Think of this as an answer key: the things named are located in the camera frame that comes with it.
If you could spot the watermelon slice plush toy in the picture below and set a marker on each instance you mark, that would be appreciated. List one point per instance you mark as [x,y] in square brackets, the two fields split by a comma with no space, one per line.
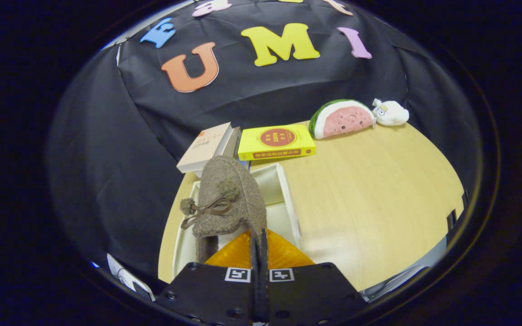
[342,120]

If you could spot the white plush toy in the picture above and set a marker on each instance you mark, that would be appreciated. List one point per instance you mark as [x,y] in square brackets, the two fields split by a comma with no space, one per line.
[392,113]

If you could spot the yellow book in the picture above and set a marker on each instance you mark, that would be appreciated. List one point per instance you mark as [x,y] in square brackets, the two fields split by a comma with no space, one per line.
[277,142]

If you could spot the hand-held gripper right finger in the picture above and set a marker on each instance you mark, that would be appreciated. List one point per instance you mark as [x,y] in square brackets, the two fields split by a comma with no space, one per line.
[306,290]

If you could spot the black backdrop cloth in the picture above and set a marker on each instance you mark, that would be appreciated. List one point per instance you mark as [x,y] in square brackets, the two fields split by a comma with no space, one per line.
[107,158]

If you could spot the beige book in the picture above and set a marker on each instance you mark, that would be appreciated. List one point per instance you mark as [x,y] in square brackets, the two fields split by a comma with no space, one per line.
[204,147]

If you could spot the brown fuzzy slipper shoe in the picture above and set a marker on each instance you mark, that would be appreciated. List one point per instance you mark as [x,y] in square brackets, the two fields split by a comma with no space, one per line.
[231,179]

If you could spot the cream fabric storage box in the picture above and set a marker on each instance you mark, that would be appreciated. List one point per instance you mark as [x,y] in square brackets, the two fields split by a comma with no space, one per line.
[281,217]

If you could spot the grey book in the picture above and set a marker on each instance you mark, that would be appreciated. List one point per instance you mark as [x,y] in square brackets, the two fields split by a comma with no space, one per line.
[234,145]

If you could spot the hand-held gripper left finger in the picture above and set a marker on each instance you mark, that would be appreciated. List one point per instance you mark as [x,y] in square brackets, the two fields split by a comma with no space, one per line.
[215,290]

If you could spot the white device with keypad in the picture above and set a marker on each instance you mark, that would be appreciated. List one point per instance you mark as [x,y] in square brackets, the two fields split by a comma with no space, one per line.
[127,277]

